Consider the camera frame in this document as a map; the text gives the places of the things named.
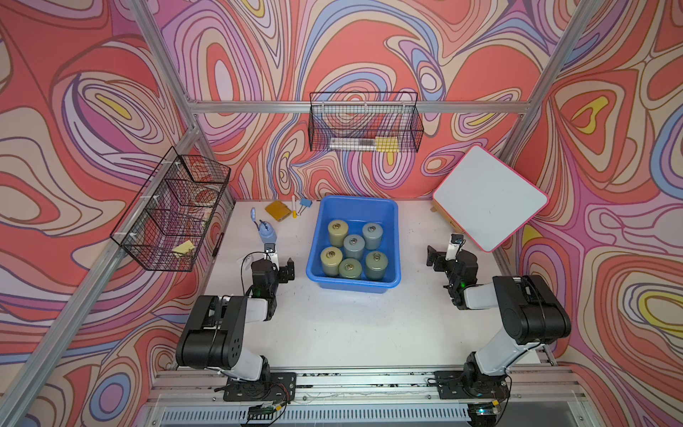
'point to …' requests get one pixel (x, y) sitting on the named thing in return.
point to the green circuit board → (261, 412)
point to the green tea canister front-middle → (350, 268)
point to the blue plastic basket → (357, 211)
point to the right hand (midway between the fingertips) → (442, 252)
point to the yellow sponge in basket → (184, 247)
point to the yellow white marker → (293, 211)
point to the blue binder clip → (305, 203)
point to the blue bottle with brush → (267, 230)
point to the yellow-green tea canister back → (338, 229)
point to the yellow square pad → (278, 210)
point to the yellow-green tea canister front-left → (331, 256)
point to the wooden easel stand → (437, 206)
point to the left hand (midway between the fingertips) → (278, 259)
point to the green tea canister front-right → (376, 262)
